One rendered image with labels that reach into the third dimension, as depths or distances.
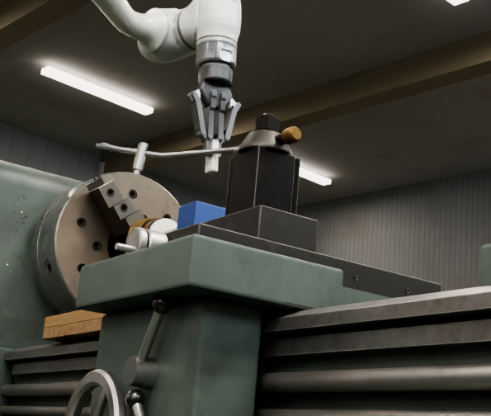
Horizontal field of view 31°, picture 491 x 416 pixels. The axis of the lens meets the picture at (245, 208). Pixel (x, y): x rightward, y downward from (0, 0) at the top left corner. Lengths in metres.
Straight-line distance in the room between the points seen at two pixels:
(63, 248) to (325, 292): 0.79
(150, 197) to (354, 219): 9.38
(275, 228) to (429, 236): 9.22
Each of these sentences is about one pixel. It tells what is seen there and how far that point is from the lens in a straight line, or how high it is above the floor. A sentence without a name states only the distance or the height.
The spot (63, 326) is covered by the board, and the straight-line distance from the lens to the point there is 1.57.
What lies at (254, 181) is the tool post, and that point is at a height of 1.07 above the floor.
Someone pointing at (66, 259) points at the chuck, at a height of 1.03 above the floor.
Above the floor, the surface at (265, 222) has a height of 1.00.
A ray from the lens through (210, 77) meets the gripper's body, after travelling 1.95.
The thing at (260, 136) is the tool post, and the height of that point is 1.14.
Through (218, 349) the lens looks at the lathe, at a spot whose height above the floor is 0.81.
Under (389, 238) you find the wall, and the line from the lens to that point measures 10.76.
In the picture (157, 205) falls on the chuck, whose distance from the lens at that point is 1.86.
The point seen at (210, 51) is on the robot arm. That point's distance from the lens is 1.96.
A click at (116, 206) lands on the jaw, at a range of 1.75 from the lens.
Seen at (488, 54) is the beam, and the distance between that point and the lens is 7.11.
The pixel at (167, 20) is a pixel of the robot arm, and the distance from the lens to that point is 2.07.
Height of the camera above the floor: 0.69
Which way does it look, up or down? 16 degrees up
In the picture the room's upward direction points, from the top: 5 degrees clockwise
